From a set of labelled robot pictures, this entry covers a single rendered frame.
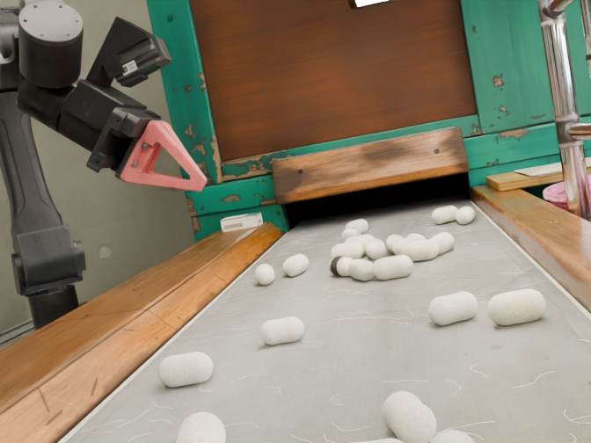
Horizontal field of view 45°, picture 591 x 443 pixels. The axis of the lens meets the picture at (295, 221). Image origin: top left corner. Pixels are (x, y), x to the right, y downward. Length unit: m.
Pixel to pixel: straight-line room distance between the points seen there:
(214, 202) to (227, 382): 0.76
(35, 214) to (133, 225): 1.35
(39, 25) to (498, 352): 0.49
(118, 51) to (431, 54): 0.58
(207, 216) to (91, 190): 1.21
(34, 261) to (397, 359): 0.63
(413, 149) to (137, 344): 0.65
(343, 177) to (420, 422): 0.81
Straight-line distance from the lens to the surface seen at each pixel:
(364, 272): 0.65
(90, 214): 2.38
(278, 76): 1.17
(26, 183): 1.00
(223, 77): 1.19
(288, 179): 1.11
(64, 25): 0.71
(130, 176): 0.72
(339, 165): 1.10
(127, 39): 0.72
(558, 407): 0.34
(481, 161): 1.15
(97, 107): 0.72
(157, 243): 2.29
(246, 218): 1.10
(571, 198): 0.75
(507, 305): 0.45
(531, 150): 1.16
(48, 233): 0.98
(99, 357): 0.51
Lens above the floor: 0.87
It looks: 6 degrees down
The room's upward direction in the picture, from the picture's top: 11 degrees counter-clockwise
